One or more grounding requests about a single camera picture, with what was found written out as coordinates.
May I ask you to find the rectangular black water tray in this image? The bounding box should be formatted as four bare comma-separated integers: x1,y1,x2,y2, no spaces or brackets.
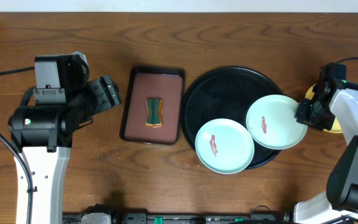
119,66,185,145

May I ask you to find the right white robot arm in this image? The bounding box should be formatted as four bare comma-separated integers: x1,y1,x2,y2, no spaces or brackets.
293,78,358,223

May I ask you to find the round black tray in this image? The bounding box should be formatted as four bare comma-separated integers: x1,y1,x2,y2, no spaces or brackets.
180,65,285,170

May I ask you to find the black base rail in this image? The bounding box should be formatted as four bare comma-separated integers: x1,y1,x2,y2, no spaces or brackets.
62,204,291,224

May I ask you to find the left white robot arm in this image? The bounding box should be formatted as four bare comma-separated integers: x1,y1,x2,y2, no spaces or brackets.
9,75,121,223

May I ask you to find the green yellow sponge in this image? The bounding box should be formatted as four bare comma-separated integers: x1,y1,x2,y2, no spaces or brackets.
145,98,163,128

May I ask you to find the yellow plate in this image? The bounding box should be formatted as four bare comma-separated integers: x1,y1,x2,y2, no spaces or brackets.
305,85,342,134

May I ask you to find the green plate with stain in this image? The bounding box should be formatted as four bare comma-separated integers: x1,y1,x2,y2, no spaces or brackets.
246,95,308,150

